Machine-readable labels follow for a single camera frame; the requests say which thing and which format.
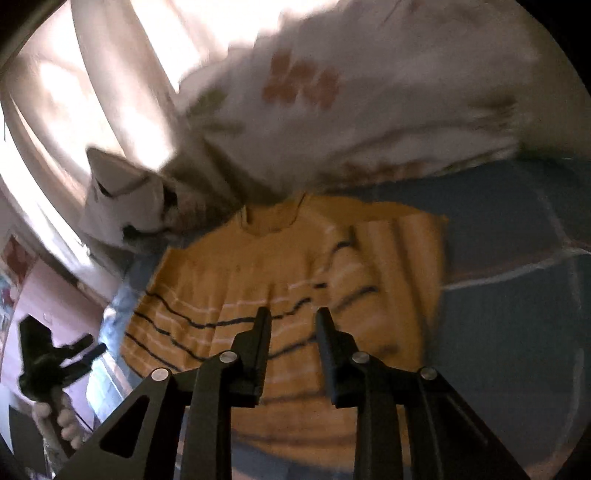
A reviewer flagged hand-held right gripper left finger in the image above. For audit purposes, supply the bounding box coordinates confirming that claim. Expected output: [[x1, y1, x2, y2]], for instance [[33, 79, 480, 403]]
[[55, 307, 273, 480]]

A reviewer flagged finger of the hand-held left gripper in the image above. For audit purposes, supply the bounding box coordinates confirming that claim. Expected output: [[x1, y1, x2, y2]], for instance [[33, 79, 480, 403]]
[[58, 335, 95, 358], [65, 344, 109, 379]]

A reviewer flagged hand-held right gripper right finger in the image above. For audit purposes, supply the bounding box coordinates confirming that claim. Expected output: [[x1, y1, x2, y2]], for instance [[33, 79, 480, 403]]
[[316, 307, 532, 480]]

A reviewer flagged yellow striped sweater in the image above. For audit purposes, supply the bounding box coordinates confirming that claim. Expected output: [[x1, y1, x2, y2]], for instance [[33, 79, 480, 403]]
[[121, 193, 450, 467]]

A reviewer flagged person's left hand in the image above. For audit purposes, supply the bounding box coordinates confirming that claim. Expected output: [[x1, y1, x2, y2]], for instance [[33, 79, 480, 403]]
[[31, 388, 88, 455]]

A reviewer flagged small bird print cushion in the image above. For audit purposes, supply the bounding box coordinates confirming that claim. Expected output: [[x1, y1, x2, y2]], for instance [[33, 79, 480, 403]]
[[78, 147, 195, 254]]

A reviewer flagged blue checked bedsheet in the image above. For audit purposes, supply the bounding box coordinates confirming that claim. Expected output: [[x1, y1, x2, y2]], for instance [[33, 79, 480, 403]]
[[85, 157, 591, 480]]

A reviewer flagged large floral pillow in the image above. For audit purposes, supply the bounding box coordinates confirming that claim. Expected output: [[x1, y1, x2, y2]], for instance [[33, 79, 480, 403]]
[[166, 0, 573, 208]]

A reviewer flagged light sheer curtain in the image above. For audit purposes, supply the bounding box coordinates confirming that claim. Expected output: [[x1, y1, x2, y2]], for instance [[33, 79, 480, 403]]
[[0, 0, 287, 278]]

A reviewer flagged wall poster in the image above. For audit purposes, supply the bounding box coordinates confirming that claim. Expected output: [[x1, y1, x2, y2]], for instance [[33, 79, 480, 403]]
[[0, 233, 38, 333]]

